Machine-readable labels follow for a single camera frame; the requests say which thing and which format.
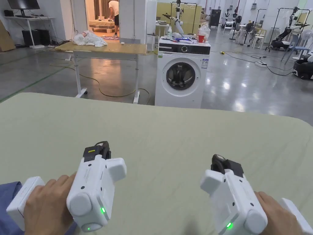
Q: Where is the person's left hand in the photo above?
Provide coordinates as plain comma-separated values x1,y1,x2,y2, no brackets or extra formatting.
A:
23,172,79,235

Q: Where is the person's right hand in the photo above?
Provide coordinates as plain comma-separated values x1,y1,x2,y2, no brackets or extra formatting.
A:
254,191,304,235

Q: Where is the wooden table with white cloths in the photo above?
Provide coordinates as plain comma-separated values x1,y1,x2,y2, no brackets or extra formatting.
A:
55,30,148,105

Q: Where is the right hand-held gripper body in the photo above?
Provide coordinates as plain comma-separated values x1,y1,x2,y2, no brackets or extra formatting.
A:
200,159,313,235

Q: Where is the black standing fan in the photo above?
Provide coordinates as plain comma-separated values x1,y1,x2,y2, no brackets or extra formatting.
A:
244,23,255,46

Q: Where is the bed with pale green sheet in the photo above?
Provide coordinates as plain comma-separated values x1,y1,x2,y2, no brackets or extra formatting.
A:
0,92,313,235

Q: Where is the white desk with monitor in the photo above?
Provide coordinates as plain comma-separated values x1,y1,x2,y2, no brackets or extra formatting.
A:
4,0,57,47

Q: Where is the black and white robot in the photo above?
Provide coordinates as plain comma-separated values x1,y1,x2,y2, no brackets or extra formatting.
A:
271,7,307,52

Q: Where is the white washing machine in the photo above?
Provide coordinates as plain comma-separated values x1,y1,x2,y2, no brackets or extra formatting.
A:
154,23,212,109

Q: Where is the black cabinet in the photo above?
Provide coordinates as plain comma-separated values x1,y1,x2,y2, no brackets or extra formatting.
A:
209,9,222,30

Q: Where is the blue garment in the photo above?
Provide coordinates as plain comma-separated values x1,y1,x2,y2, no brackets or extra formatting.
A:
0,181,79,235

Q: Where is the yellow floor cable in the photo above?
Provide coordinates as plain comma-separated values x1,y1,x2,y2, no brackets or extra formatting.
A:
50,61,150,106

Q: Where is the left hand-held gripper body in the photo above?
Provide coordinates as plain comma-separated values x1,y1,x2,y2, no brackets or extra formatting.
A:
6,144,127,233

